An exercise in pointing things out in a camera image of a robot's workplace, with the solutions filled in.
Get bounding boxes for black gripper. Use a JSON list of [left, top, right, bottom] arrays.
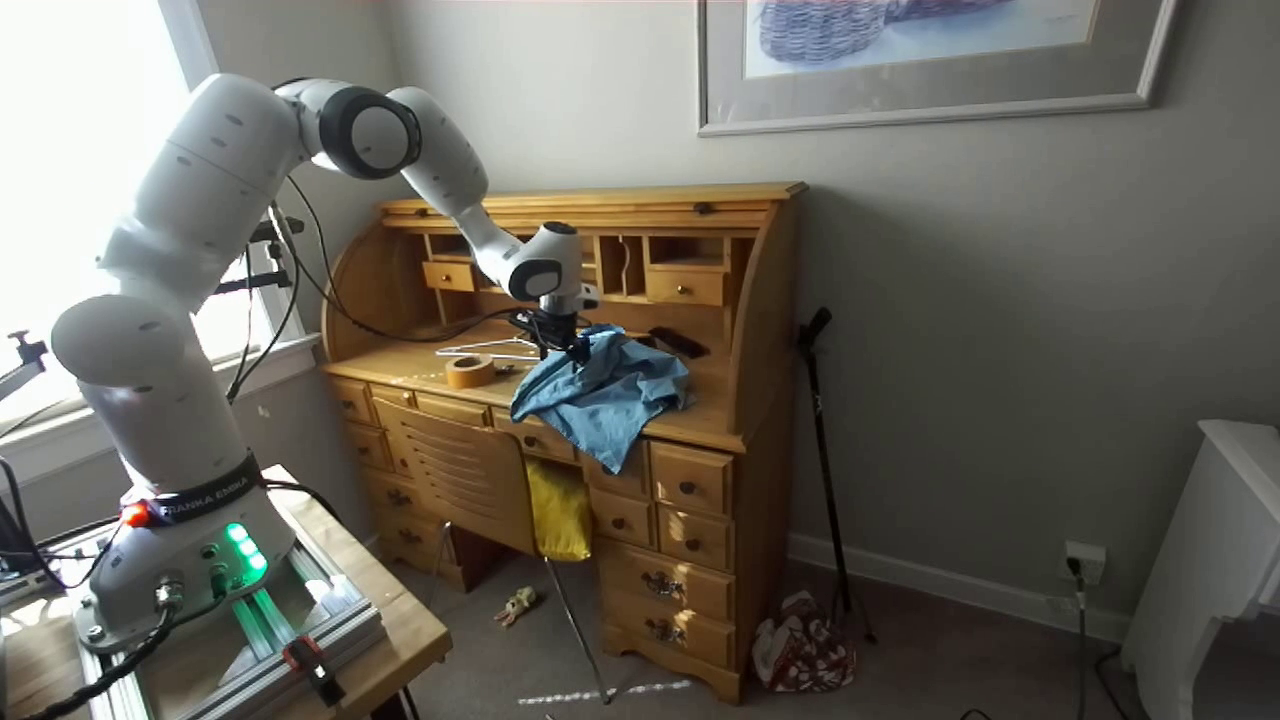
[[530, 304, 578, 354]]

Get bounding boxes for blue cloth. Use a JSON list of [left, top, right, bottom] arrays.
[[510, 328, 690, 475]]

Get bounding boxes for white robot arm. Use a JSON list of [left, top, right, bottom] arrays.
[[51, 71, 584, 528]]

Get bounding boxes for yellow cloth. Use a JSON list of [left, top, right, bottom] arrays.
[[524, 461, 593, 564]]

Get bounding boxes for orange tape roll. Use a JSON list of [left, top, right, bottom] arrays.
[[443, 354, 498, 390]]

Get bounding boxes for black object on desk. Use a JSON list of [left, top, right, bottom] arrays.
[[648, 328, 709, 361]]

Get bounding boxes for wooden roll-top desk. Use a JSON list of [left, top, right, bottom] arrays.
[[319, 183, 799, 700]]

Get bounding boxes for black walking stick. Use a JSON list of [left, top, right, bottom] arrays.
[[795, 307, 875, 645]]

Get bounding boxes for small toy on floor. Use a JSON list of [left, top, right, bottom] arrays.
[[492, 583, 546, 629]]

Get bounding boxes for patterned bag on floor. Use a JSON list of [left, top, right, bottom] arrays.
[[751, 591, 858, 697]]

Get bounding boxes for wooden side table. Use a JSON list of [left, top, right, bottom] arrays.
[[3, 468, 453, 720]]

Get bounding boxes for white cabinet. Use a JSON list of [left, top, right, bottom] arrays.
[[1123, 421, 1280, 720]]

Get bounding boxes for white wire hanger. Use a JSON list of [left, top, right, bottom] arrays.
[[433, 335, 540, 364]]

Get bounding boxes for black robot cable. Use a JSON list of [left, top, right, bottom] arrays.
[[222, 171, 443, 406]]

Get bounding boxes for framed wall picture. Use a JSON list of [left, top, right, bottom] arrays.
[[695, 0, 1179, 137]]

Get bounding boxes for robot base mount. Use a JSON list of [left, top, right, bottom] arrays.
[[76, 516, 386, 720]]

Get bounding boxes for wall power outlet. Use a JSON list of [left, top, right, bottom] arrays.
[[1065, 539, 1110, 582]]

